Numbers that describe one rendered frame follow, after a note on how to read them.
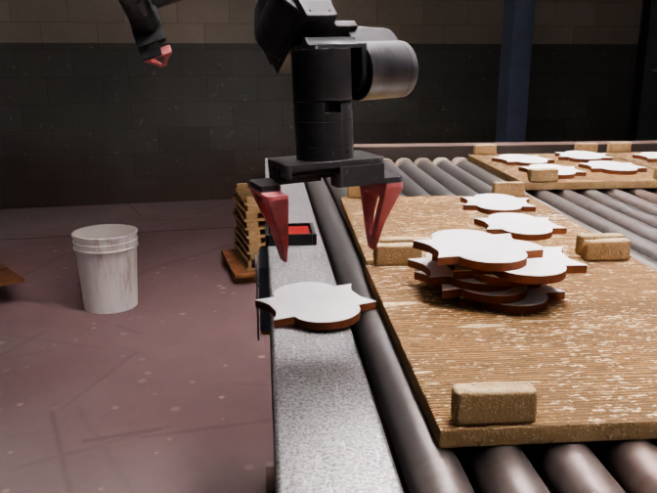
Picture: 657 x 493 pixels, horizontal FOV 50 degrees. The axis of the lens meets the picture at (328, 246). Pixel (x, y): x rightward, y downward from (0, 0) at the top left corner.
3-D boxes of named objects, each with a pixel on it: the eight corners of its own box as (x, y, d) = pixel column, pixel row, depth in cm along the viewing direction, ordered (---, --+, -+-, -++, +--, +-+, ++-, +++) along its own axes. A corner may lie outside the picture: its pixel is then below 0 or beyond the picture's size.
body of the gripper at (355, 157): (385, 175, 70) (384, 98, 68) (286, 186, 66) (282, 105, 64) (360, 166, 76) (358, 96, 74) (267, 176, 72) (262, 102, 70)
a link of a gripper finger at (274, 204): (341, 262, 70) (338, 167, 68) (272, 272, 68) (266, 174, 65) (318, 246, 76) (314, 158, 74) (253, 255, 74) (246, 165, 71)
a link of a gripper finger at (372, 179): (405, 253, 72) (405, 160, 70) (340, 262, 70) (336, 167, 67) (377, 238, 78) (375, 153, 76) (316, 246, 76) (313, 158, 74)
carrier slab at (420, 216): (366, 272, 91) (366, 260, 91) (339, 205, 130) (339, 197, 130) (631, 267, 93) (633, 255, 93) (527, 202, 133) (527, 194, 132)
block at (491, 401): (455, 428, 50) (457, 393, 50) (448, 416, 52) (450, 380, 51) (537, 425, 51) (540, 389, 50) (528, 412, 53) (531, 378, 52)
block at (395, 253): (374, 267, 88) (375, 246, 87) (372, 262, 90) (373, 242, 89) (422, 266, 88) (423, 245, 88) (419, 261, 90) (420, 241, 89)
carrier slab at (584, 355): (438, 449, 51) (439, 429, 50) (364, 275, 90) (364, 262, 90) (898, 428, 53) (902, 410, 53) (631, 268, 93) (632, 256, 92)
